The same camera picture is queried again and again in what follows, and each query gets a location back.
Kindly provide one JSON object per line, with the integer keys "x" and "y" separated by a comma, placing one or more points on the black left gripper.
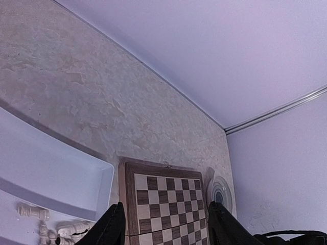
{"x": 223, "y": 229}

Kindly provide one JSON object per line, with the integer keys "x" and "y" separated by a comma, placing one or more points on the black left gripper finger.
{"x": 109, "y": 229}

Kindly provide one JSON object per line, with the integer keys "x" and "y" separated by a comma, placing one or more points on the white plastic divided tray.
{"x": 42, "y": 171}

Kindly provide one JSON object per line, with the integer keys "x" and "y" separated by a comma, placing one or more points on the light chess pieces pile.
{"x": 67, "y": 234}

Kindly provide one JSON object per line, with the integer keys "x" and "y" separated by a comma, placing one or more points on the wooden chess board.
{"x": 163, "y": 204}

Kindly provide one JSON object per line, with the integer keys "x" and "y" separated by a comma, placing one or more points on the lone white chess piece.
{"x": 33, "y": 211}

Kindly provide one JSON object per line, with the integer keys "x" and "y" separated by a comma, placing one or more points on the blue spiral ceramic plate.
{"x": 217, "y": 190}

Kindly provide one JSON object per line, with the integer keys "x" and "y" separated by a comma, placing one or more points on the right aluminium frame post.
{"x": 276, "y": 111}

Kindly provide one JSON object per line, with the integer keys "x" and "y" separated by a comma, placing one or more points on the rear aluminium frame rail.
{"x": 141, "y": 62}

